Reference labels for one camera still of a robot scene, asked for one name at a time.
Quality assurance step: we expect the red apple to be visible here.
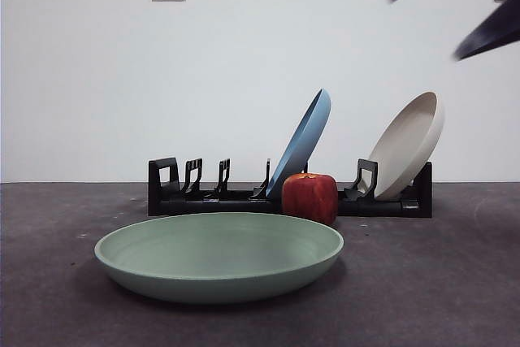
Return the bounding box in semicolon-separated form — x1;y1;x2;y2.
281;172;340;226

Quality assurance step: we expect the green round plate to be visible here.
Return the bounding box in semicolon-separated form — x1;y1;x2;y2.
93;211;345;306

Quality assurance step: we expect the beige round plate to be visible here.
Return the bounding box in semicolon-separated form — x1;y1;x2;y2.
367;91;445;201

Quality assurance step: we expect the blue round plate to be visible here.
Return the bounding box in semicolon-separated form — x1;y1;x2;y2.
266;88;332;200

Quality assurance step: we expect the black plate rack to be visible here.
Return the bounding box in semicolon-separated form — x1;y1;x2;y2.
147;157;433;218

